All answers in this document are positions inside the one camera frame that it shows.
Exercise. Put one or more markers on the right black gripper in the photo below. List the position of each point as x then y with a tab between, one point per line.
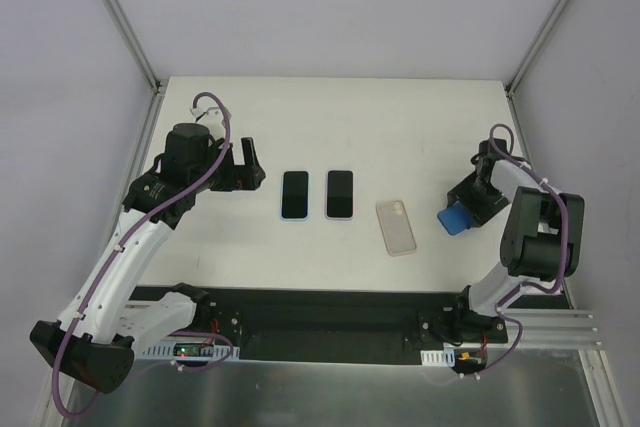
476	204

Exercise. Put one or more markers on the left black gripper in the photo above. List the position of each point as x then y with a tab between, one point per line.
238	173

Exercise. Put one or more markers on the left white slotted cable duct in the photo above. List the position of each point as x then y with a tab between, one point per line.
189	350

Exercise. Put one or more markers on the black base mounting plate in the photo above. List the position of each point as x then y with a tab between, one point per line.
377	328

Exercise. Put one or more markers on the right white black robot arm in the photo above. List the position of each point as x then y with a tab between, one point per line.
540	244

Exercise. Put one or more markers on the left aluminium frame post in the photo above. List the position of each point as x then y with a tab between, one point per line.
127	32

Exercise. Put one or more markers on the clear translucent phone case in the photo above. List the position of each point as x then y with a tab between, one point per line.
395	228

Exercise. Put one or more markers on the dark blue phone case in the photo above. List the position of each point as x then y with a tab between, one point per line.
455	219

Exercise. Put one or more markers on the light blue phone case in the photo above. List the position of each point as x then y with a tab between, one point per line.
295	220

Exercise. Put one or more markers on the lavender phone case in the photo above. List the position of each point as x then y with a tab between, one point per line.
340	219

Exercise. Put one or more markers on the white slotted cable duct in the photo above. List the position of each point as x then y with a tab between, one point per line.
438	358
189	350

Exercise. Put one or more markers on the horizontal aluminium extrusion rail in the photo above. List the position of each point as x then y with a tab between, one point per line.
538	322

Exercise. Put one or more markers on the right white slotted cable duct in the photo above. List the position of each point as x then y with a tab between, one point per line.
438	358

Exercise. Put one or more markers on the right aluminium frame post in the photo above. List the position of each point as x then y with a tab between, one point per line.
541	37

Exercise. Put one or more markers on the aluminium frame post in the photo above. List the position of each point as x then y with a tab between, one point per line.
541	37
127	32

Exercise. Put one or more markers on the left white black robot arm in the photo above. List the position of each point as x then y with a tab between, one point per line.
92	340

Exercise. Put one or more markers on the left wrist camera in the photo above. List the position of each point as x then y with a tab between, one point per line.
211	117

